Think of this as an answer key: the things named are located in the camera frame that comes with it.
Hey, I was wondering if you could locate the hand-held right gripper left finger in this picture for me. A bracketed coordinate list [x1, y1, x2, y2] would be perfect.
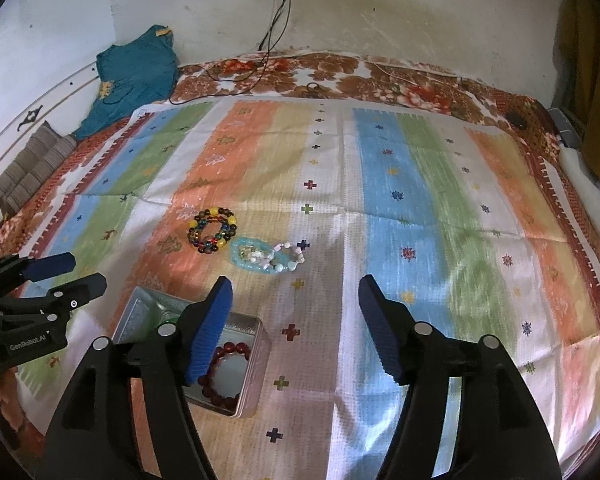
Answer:
[40, 276, 233, 480]

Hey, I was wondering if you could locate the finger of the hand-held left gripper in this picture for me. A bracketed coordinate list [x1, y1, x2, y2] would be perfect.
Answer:
[0, 252, 77, 297]
[0, 272, 108, 322]

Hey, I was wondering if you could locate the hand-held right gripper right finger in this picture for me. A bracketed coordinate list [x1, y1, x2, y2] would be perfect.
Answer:
[358, 274, 563, 480]

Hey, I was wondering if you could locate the silver metal tin box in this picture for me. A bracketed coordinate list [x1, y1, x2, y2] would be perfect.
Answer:
[111, 285, 274, 419]

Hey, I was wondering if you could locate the light blue bead bracelet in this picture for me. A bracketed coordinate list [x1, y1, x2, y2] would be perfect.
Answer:
[229, 236, 277, 275]

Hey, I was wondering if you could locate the white bead bracelet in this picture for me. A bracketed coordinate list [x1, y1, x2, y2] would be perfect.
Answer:
[271, 241, 307, 274]

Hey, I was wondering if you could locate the multicolour bead bracelet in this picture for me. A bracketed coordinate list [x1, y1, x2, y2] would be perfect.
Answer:
[187, 205, 239, 254]

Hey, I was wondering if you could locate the striped brown folded cloth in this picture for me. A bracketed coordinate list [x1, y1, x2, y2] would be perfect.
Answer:
[0, 121, 78, 216]

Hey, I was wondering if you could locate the striped colourful blanket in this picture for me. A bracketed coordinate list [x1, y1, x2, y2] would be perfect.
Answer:
[17, 97, 600, 480]

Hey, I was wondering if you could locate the teal garment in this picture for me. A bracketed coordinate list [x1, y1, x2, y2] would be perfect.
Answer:
[72, 24, 180, 142]

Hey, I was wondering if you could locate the white bolster pillow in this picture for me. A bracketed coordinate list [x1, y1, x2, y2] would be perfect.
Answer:
[559, 146, 600, 247]

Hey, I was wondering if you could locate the brown floral bedsheet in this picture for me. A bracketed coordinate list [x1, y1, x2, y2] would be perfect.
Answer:
[0, 50, 600, 461]

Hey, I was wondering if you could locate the yellow hanging cloth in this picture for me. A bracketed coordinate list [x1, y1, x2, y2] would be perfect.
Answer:
[557, 0, 600, 186]

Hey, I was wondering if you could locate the dark red bead bracelet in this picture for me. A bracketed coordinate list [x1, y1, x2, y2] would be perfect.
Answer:
[196, 341, 254, 412]

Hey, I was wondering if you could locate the black cable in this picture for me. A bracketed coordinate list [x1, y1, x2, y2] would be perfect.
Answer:
[169, 0, 301, 107]

